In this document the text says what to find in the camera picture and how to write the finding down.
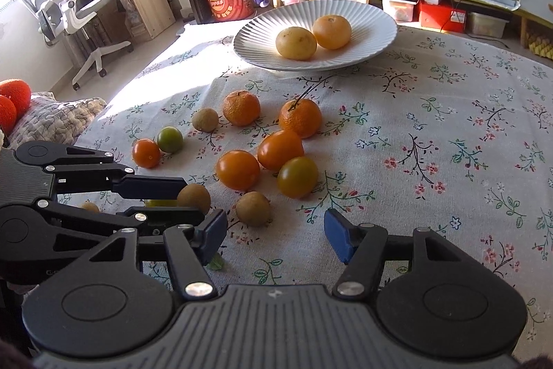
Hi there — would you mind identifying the red storage box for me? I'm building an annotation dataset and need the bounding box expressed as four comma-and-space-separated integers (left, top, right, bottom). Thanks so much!
418, 0, 467, 33

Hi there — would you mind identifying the floral tablecloth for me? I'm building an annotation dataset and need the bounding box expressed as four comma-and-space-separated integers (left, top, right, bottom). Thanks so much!
56, 21, 553, 361

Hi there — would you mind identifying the white office chair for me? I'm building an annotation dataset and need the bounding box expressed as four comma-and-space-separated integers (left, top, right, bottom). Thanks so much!
15, 0, 132, 92

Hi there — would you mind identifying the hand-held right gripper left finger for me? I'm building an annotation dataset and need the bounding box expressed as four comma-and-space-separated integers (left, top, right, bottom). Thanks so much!
78, 209, 228, 301

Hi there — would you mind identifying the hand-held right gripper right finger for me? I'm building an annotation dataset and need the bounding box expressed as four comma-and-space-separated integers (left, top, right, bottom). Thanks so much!
324, 208, 480, 301

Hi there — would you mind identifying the yellow bumpy tray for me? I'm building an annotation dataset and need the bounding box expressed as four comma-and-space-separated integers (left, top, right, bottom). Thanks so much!
528, 29, 553, 61

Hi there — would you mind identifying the clear box with black lid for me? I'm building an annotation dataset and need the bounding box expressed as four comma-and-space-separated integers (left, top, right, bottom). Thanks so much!
379, 0, 421, 22

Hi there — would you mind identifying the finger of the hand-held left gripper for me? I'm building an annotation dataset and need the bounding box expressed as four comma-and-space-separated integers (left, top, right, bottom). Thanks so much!
37, 200, 206, 255
43, 144, 187, 201

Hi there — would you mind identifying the small green tomato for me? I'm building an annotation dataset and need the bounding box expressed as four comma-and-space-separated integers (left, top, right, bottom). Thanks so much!
156, 126, 184, 154

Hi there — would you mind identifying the orange tomato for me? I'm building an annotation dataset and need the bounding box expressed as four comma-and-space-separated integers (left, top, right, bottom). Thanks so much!
215, 150, 261, 192
257, 129, 305, 172

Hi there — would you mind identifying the small red-orange tomato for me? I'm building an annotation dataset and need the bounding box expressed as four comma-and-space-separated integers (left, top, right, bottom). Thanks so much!
132, 138, 161, 169

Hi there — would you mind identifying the grey quilted cushion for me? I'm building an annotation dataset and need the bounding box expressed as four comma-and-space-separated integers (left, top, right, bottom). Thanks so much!
9, 91, 108, 149

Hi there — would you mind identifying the orange knitted plush fruit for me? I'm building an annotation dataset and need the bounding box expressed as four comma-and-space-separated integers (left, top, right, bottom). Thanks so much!
0, 79, 32, 114
0, 95, 18, 128

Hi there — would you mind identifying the white ribbed plate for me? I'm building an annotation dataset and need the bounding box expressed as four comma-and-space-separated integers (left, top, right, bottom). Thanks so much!
233, 0, 398, 72

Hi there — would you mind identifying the stemless mandarin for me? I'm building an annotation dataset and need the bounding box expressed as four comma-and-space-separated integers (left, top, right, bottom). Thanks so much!
222, 90, 261, 127

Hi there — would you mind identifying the green-orange tomato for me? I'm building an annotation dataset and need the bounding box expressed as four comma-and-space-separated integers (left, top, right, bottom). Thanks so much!
277, 156, 319, 199

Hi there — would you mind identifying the pale orange fruit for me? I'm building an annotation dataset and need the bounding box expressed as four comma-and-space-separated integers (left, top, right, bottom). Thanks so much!
312, 15, 352, 50

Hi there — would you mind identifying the mandarin with stem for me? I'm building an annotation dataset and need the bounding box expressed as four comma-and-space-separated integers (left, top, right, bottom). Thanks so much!
279, 87, 323, 139

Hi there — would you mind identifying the yellow round fruit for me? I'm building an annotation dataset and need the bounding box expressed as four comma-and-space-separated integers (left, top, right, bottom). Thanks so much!
275, 26, 318, 61

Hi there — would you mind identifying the clear plastic box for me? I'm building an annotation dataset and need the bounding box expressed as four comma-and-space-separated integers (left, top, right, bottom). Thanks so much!
469, 11, 509, 39

